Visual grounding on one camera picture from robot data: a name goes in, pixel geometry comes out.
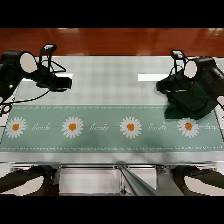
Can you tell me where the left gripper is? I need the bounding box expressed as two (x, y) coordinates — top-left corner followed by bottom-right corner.
(34, 69), (73, 93)

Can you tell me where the silver frame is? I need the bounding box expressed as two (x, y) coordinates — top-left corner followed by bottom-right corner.
(0, 161), (224, 197)

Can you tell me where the black cable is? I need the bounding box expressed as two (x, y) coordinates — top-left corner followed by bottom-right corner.
(0, 87), (58, 116)

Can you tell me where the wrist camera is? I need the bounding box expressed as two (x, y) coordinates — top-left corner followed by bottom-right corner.
(169, 49), (187, 76)
(38, 43), (67, 75)

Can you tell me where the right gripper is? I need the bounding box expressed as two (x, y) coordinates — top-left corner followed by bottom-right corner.
(155, 73), (188, 95)

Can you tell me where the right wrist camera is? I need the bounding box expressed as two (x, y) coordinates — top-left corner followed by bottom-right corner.
(169, 49), (187, 76)

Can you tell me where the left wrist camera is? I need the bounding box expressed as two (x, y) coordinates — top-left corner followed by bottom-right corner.
(38, 43), (67, 75)

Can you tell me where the dark green garment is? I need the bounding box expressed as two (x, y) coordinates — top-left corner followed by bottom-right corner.
(163, 80), (219, 121)

